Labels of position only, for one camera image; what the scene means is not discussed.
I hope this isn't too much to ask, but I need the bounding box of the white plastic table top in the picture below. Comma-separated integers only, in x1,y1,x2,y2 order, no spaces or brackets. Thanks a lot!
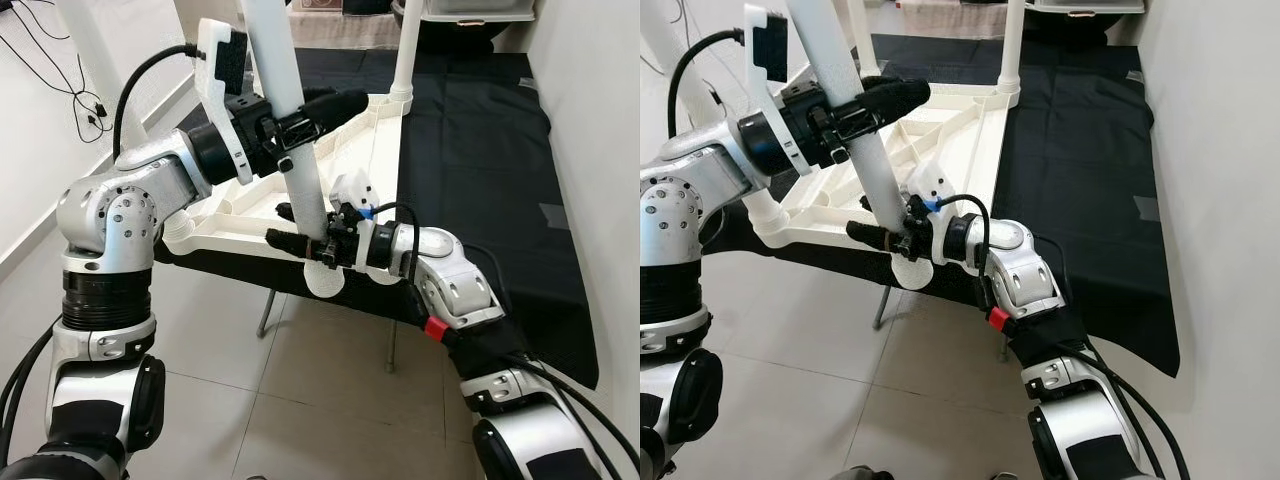
770,82,1021,251
165,90,416,266

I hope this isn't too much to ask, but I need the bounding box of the thin black power cable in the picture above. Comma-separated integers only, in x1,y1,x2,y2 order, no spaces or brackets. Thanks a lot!
0,0,113,148

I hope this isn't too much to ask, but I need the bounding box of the clear plastic storage box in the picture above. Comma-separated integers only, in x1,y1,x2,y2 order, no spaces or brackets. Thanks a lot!
420,0,536,23
1030,0,1146,16

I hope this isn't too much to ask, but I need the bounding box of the grey metal folding table frame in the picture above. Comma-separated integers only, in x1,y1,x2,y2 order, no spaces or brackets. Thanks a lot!
872,285,1011,363
255,290,401,376

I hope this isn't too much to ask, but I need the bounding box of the black round basin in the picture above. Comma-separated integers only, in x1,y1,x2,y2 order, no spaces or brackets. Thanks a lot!
400,0,523,53
1020,0,1141,43

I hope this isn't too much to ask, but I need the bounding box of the white plastic table leg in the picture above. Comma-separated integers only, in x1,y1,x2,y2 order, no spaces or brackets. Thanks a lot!
55,0,201,251
790,0,936,291
998,0,1029,106
390,0,429,106
240,0,349,298
640,0,793,246
848,0,873,56

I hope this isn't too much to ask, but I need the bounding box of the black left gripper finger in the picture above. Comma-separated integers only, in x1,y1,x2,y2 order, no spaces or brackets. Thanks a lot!
850,78,933,128
290,88,371,138

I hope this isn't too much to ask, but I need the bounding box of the pink patterned floor mat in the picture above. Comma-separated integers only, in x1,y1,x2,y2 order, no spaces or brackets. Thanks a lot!
290,10,401,51

